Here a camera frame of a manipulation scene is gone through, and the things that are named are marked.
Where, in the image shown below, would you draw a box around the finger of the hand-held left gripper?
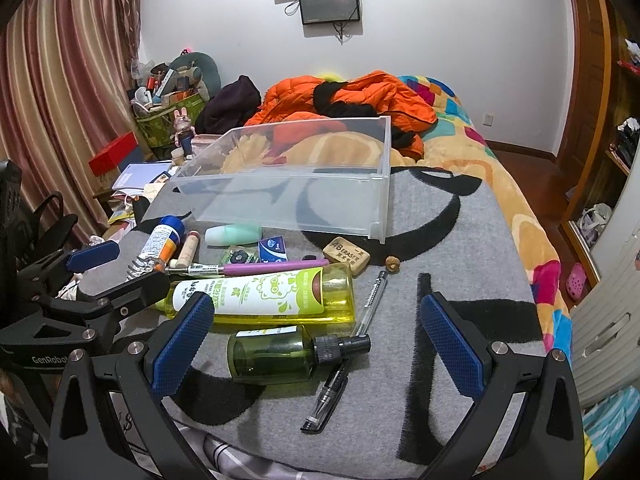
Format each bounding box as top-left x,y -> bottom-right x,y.
35,271 -> 172,341
15,240 -> 121,301

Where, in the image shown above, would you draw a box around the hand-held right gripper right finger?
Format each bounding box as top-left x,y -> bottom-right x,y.
420,291 -> 586,480

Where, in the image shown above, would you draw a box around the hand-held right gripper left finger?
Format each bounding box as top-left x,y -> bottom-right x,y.
47,292 -> 216,480

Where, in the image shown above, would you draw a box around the white tube with blue cap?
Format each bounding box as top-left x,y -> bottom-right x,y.
127,215 -> 187,281

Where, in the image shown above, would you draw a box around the clear ballpoint pen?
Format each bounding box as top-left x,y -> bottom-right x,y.
354,270 -> 390,338

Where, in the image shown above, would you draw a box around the green spray bottle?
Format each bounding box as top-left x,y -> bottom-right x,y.
226,324 -> 372,386

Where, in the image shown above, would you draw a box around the yellow liquid bottle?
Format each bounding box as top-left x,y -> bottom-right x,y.
156,262 -> 357,325

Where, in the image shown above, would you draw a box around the purple handled brush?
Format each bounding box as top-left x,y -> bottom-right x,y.
165,258 -> 331,280

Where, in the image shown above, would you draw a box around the black gel pen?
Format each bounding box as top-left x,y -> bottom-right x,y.
300,357 -> 352,435

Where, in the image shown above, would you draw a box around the clear plastic storage bin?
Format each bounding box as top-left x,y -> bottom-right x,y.
170,115 -> 392,245

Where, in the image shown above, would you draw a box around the black office chair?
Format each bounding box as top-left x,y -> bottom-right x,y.
22,192 -> 81,273

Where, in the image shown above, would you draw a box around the beige lip balm tube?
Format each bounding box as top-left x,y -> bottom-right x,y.
169,230 -> 202,269

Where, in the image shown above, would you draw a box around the pile of papers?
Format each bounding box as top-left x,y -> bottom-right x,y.
107,160 -> 173,206

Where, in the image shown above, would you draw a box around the green blister pack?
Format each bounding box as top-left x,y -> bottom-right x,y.
221,245 -> 262,266

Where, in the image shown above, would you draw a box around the red box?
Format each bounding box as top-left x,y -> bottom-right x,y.
89,131 -> 140,177

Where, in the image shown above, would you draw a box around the grey patterned blanket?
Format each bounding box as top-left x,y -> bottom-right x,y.
75,165 -> 548,480

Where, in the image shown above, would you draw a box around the mint green roll-on bottle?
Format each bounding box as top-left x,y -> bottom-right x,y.
204,223 -> 263,247

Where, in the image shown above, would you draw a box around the blue toothpaste box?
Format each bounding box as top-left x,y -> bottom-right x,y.
257,236 -> 290,264

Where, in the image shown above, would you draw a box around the wooden eraser block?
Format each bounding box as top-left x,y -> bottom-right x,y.
321,236 -> 373,276

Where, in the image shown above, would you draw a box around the pink clog shoe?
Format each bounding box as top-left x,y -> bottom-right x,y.
566,262 -> 587,300

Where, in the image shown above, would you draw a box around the green storage bag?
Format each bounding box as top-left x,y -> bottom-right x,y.
135,92 -> 211,150

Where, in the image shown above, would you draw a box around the colourful printed blanket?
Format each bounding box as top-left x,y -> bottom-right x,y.
220,75 -> 573,353

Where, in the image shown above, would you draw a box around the bunny figurine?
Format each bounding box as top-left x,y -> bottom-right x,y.
172,107 -> 197,160

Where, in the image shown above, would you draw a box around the striped pink curtain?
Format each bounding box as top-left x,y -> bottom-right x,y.
0,0 -> 151,241

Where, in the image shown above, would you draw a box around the white shoes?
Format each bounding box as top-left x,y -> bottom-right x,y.
575,204 -> 614,244

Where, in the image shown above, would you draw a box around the dark purple garment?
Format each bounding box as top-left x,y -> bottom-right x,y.
195,75 -> 263,133

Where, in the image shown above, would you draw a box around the grey-green neck pillow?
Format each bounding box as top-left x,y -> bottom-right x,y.
170,51 -> 222,100

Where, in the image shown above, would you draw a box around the orange down jacket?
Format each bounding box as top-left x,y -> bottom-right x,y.
244,71 -> 439,161

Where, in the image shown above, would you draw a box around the black cloth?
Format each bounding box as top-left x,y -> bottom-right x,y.
312,80 -> 381,117

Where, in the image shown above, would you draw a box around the wooden wardrobe shelf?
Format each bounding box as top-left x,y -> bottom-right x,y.
557,0 -> 640,286

